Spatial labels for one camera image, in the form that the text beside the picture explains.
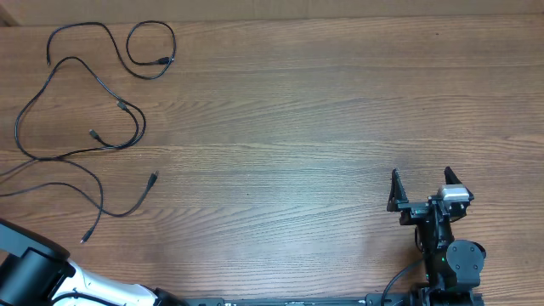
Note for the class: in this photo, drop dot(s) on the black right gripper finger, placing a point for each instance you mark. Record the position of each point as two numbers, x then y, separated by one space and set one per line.
450 177
397 200

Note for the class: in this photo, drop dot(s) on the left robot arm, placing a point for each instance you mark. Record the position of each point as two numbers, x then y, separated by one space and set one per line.
38 271

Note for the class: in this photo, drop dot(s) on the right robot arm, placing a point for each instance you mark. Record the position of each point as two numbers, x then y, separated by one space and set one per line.
452 266

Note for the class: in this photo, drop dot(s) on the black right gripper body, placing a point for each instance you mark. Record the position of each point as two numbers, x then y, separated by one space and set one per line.
412 211

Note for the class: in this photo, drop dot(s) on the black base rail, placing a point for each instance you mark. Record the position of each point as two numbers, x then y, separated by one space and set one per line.
371 299

